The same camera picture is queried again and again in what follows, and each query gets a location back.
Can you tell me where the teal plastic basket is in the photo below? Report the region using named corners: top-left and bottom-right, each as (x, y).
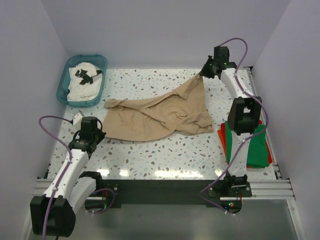
top-left (56, 54), bottom-right (108, 108)

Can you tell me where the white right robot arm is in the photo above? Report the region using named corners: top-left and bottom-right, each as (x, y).
top-left (200, 46), bottom-right (261, 197)

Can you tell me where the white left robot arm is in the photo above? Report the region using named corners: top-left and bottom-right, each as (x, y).
top-left (30, 114), bottom-right (106, 239)

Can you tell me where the beige t shirt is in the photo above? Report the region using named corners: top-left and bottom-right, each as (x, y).
top-left (102, 74), bottom-right (213, 142)

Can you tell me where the green folded t shirt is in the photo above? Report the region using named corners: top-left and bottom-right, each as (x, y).
top-left (224, 120), bottom-right (270, 169)

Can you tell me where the orange folded t shirt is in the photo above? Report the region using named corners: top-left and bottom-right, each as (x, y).
top-left (216, 119), bottom-right (273, 166)

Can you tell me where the white t shirt black print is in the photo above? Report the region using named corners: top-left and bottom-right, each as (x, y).
top-left (67, 62), bottom-right (103, 102)

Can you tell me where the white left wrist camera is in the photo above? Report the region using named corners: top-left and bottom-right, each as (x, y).
top-left (72, 112), bottom-right (84, 128)

